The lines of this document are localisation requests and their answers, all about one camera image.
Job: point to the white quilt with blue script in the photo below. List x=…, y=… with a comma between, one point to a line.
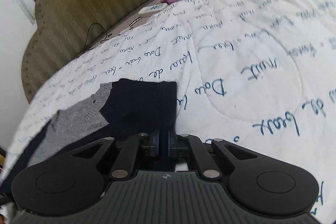
x=259, y=73

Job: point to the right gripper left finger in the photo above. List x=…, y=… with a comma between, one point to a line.
x=151, y=144

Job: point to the white remote control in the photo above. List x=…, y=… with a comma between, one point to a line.
x=152, y=9

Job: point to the grey and navy sweater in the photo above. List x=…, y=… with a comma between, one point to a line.
x=117, y=110

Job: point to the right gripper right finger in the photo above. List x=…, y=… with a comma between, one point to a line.
x=176, y=147

